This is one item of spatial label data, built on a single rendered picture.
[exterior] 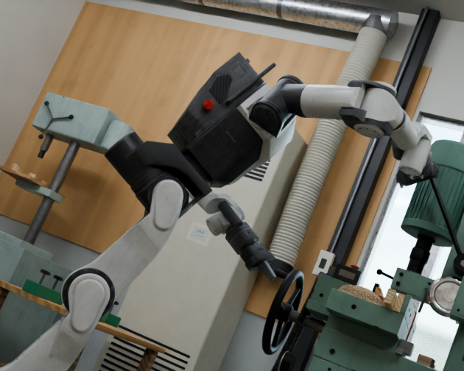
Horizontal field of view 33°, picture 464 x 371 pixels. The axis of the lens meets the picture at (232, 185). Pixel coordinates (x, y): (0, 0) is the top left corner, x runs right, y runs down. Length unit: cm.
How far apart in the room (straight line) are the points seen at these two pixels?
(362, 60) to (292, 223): 96
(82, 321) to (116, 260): 19
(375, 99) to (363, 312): 59
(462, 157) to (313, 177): 154
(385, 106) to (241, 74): 48
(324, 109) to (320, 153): 198
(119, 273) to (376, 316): 72
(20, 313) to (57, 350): 206
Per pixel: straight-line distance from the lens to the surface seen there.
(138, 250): 218
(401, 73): 418
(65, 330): 214
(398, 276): 248
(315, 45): 452
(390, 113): 200
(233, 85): 225
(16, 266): 406
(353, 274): 244
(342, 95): 200
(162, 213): 217
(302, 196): 393
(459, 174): 252
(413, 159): 219
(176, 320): 387
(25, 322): 427
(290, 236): 389
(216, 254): 387
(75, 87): 512
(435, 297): 236
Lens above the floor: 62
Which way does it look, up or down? 12 degrees up
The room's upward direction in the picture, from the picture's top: 23 degrees clockwise
